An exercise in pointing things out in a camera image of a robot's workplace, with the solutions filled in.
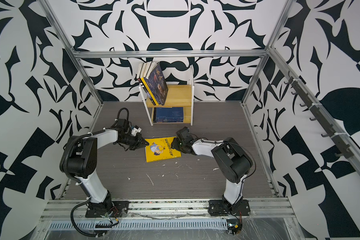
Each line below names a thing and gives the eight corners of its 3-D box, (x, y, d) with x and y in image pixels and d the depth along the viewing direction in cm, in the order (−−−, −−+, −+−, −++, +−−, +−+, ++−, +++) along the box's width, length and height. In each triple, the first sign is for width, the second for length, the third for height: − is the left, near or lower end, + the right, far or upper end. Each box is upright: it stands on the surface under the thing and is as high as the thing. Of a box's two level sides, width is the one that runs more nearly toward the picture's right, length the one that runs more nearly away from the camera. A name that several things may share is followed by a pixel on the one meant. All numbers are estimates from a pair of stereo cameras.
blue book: (153, 125, 107) (151, 117, 99) (155, 115, 113) (153, 106, 105) (183, 125, 107) (183, 117, 99) (183, 115, 113) (183, 106, 105)
